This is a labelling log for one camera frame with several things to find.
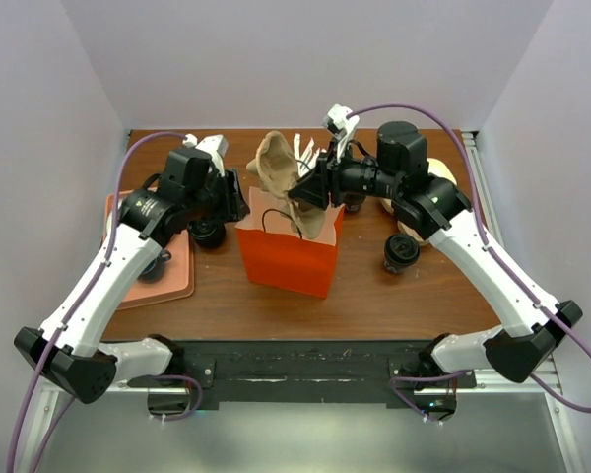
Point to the pink tray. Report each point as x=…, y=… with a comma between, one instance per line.
x=177, y=276

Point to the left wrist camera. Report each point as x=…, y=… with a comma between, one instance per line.
x=214, y=145

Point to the orange paper bag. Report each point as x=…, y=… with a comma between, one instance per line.
x=275, y=255

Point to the dark blue mug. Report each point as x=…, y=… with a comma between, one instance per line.
x=154, y=271

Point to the black cup lid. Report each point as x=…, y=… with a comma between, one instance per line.
x=401, y=249

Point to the stack of black cups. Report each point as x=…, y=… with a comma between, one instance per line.
x=353, y=203

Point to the stack of black lids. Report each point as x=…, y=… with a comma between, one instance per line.
x=206, y=234

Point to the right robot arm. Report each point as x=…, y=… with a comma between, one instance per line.
x=440, y=213

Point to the white wrapped straws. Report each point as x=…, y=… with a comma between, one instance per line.
x=306, y=154

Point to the aluminium frame rail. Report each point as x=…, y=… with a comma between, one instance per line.
x=560, y=424

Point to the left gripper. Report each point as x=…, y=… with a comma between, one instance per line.
x=233, y=206

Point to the single black cup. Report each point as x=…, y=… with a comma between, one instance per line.
x=396, y=268

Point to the cardboard cup carrier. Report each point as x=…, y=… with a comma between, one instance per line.
x=401, y=222
x=274, y=165

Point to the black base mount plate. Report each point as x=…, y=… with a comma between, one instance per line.
x=313, y=371

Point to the cream square plate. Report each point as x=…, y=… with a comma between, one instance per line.
x=439, y=169

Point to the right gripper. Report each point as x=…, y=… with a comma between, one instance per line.
x=323, y=183

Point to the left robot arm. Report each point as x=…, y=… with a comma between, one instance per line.
x=67, y=347

